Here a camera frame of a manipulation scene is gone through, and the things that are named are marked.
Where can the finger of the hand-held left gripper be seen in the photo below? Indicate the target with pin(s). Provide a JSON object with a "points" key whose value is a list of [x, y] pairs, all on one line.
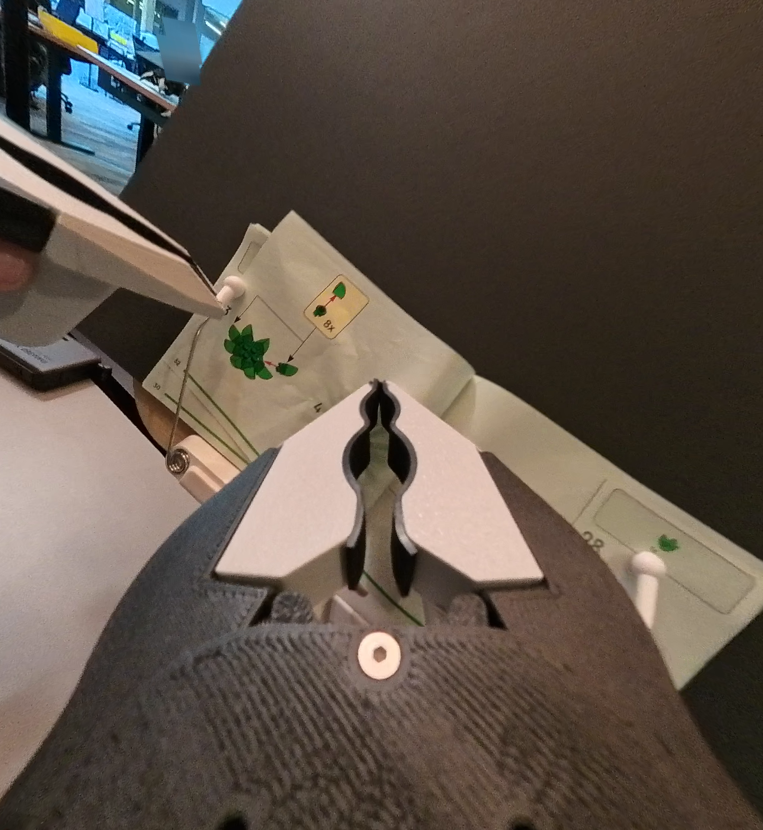
{"points": [[5, 162], [128, 266]]}

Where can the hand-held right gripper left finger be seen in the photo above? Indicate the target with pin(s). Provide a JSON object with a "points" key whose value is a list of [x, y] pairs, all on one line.
{"points": [[303, 512]]}

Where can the pale green instruction booklet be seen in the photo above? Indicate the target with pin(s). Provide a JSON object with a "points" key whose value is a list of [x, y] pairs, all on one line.
{"points": [[388, 337]]}

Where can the white book stand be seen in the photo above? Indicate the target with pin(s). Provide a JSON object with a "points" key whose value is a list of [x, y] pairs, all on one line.
{"points": [[518, 162]]}

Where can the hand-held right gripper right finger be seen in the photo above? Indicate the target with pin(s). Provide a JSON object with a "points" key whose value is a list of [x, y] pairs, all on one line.
{"points": [[459, 512]]}

